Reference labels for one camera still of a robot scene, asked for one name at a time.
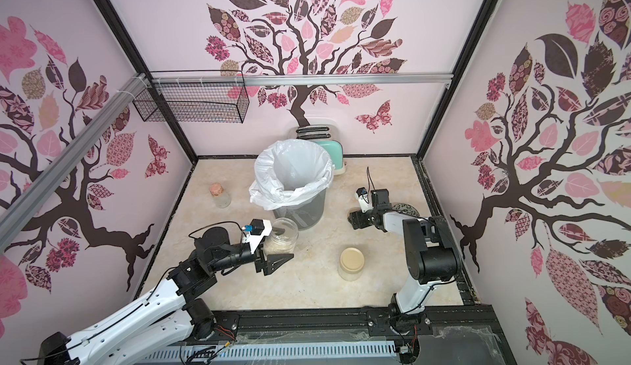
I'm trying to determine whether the glass jar with rice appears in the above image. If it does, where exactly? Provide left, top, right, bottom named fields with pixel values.
left=263, top=217, right=299, bottom=255

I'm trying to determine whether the patterned ceramic bowl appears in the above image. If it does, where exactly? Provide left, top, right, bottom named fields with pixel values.
left=392, top=203, right=421, bottom=218

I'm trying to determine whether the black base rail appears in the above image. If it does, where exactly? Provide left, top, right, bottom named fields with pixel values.
left=172, top=304, right=516, bottom=365

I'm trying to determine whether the mint green toaster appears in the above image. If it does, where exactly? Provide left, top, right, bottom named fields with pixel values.
left=289, top=125, right=346, bottom=176

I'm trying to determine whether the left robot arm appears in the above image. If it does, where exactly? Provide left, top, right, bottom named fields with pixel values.
left=34, top=219, right=293, bottom=364

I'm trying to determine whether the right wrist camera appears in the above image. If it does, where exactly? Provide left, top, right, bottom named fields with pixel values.
left=356, top=187, right=371, bottom=212

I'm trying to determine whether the aluminium rail back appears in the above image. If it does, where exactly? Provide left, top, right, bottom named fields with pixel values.
left=152, top=73, right=454, bottom=87

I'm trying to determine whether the right glass jar beige lid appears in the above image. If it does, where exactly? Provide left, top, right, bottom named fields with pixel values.
left=338, top=247, right=365, bottom=281

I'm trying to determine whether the black wire basket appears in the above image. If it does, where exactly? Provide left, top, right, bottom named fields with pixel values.
left=133, top=69, right=250, bottom=124

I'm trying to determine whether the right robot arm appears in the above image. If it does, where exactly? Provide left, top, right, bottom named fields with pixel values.
left=348, top=188, right=463, bottom=335

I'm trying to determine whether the white plastic trash bag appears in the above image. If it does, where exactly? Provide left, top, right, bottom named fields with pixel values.
left=249, top=139, right=334, bottom=211

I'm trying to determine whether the aluminium rail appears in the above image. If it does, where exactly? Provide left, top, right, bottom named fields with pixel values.
left=1, top=74, right=148, bottom=252
left=152, top=73, right=454, bottom=87

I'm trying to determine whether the aluminium rail left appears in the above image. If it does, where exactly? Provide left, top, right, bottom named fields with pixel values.
left=1, top=74, right=148, bottom=252

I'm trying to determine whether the white slotted cable duct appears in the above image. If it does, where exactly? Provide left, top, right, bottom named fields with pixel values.
left=138, top=341, right=398, bottom=364

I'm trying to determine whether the grey mesh trash bin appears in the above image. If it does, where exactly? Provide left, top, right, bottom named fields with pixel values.
left=273, top=189, right=326, bottom=230

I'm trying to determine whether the small bottle with cork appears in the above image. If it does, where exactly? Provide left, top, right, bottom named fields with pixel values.
left=209, top=183, right=231, bottom=208

